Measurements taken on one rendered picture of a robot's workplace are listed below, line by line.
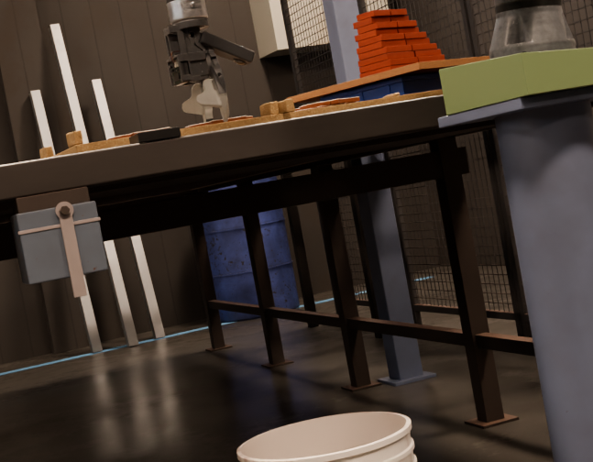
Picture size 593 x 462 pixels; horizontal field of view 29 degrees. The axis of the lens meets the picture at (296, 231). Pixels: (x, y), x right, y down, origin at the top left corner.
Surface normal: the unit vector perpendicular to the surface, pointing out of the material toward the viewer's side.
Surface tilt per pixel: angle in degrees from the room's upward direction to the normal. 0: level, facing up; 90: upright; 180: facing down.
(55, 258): 90
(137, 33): 90
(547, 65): 90
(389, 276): 90
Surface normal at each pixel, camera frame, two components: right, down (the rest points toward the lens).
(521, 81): -0.90, 0.18
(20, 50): 0.39, -0.04
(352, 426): -0.38, 0.05
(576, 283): -0.14, 0.07
